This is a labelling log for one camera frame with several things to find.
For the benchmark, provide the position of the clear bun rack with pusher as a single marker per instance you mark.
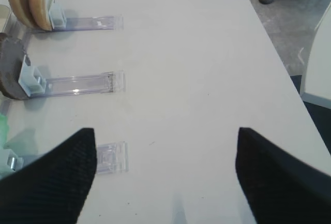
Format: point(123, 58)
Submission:
point(73, 24)

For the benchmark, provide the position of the upright brown meat patty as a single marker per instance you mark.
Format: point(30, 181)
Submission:
point(12, 56)

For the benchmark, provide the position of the white chair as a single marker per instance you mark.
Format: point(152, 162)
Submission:
point(315, 84)

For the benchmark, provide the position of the upright green lettuce leaf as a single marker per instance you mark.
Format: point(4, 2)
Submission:
point(3, 141)

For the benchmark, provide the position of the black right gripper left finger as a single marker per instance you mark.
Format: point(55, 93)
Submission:
point(53, 188)

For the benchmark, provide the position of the white serving tray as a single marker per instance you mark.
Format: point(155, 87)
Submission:
point(5, 13)

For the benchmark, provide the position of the clear lettuce rack with pusher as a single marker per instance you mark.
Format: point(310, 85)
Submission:
point(111, 158)

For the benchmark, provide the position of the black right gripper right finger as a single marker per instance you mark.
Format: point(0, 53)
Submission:
point(278, 187)

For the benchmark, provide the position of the clear patty rack with pusher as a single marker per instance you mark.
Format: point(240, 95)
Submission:
point(35, 85)

